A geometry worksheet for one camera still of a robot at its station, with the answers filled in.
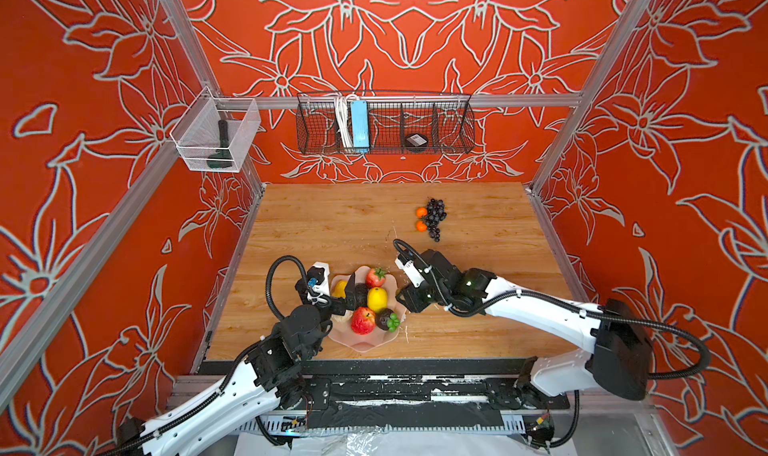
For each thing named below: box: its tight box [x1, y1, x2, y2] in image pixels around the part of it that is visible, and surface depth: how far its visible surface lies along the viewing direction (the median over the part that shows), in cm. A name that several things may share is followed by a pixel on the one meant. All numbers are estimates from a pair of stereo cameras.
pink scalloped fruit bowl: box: [328, 266, 408, 353], surface depth 81 cm
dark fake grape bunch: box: [426, 198, 447, 242], surface depth 106 cm
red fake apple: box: [350, 306, 376, 335], surface depth 81 cm
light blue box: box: [350, 100, 370, 153], surface depth 92 cm
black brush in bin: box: [206, 120, 233, 168], surface depth 81 cm
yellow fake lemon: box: [367, 286, 388, 313], surface depth 84 cm
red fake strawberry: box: [366, 268, 386, 288], surface depth 87 cm
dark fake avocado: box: [355, 282, 368, 308], surface depth 85 cm
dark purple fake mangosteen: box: [375, 308, 401, 333], surface depth 79 cm
